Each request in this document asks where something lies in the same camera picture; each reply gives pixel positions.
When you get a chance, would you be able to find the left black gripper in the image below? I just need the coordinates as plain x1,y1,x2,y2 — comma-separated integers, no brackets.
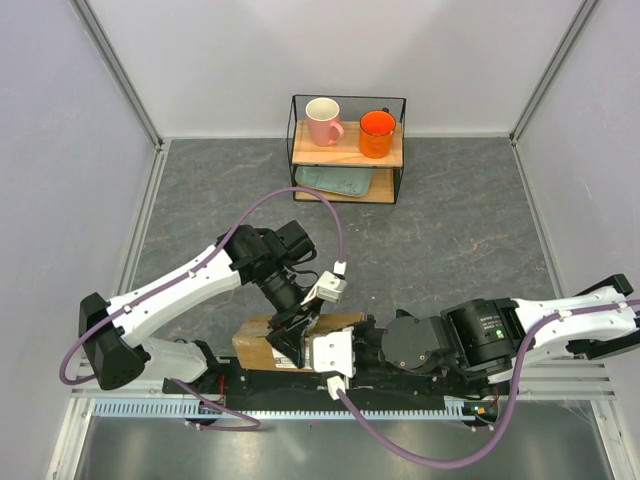
256,262,324,369

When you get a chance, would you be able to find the brown cardboard express box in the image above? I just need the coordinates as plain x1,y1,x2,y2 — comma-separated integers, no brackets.
232,312,365,373

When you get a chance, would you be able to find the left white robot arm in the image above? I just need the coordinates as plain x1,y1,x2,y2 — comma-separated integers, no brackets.
78,221,317,393

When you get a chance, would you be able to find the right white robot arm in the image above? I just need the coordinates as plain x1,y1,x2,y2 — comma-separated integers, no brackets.
353,274,639,395

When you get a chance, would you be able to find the teal rectangular plate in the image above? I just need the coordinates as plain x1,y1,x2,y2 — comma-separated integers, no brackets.
294,166,374,198

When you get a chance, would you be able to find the orange glass cup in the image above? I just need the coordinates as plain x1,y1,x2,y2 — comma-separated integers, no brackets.
359,108,397,159

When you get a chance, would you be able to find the pink ceramic mug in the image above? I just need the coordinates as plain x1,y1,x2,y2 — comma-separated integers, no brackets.
305,97,344,147

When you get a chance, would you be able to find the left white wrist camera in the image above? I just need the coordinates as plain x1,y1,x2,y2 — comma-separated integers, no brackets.
301,261,347,306

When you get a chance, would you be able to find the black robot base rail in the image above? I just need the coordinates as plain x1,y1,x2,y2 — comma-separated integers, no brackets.
188,357,510,412

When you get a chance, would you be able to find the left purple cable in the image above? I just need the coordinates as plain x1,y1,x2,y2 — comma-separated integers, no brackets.
58,186,347,385

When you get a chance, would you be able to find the purple cable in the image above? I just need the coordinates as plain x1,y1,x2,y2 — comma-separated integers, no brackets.
58,186,347,385
335,298,640,470

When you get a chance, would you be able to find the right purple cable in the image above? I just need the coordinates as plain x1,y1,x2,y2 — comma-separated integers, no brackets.
335,298,640,470

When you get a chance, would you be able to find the black wire wooden shelf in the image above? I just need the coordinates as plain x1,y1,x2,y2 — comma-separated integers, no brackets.
286,94,407,205

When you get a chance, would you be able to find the slotted cable duct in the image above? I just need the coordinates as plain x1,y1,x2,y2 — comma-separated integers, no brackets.
92,397,476,422

